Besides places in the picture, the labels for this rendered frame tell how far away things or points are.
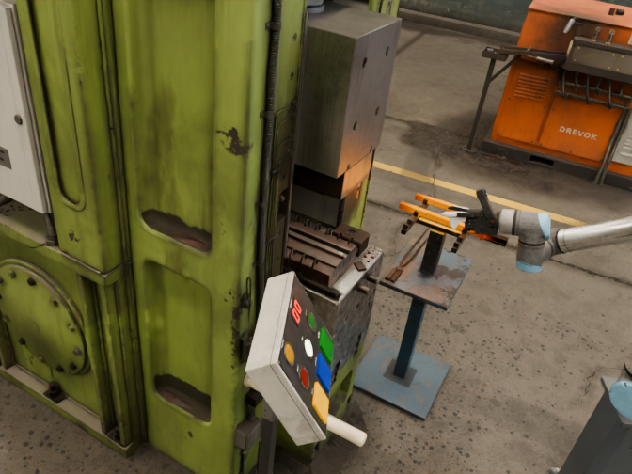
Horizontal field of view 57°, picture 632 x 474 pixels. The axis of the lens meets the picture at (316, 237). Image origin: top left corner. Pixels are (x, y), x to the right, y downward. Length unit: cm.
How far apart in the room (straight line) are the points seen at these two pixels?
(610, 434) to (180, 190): 175
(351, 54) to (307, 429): 94
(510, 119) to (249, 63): 424
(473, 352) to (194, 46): 228
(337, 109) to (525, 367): 208
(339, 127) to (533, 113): 392
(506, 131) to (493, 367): 278
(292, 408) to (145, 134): 87
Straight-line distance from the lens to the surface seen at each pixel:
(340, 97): 158
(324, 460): 263
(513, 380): 321
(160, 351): 226
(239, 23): 139
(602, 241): 217
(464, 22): 951
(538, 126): 545
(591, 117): 540
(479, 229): 214
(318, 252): 200
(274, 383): 136
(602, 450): 254
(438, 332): 331
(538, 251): 216
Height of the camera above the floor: 215
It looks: 34 degrees down
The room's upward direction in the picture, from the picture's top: 7 degrees clockwise
